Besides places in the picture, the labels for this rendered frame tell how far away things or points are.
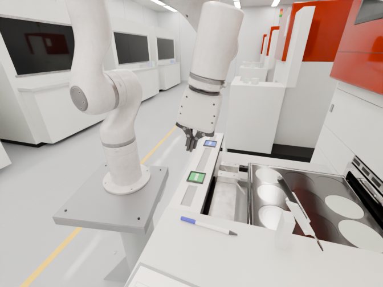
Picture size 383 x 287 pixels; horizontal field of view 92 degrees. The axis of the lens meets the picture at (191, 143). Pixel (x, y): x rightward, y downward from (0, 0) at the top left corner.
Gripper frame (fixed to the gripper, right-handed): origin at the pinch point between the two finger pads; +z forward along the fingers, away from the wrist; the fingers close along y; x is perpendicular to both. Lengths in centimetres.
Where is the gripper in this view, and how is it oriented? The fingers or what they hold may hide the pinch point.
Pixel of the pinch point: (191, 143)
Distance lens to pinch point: 51.3
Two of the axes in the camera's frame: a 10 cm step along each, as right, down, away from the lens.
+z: -2.0, 8.5, 4.9
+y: -9.4, -3.0, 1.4
